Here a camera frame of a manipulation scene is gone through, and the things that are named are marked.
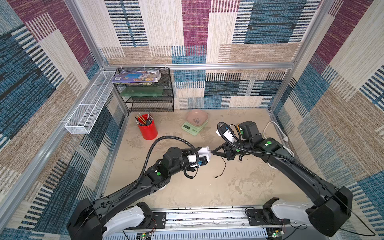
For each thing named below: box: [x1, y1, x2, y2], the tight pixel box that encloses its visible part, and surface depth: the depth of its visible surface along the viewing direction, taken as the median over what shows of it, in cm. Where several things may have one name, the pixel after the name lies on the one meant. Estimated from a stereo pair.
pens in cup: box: [134, 113, 154, 126], surface depth 98 cm
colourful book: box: [112, 70, 162, 85], surface depth 83 cm
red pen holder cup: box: [137, 114, 158, 140], surface depth 99 cm
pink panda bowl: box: [186, 109, 208, 126], surface depth 113 cm
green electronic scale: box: [181, 119, 209, 136], surface depth 108 cm
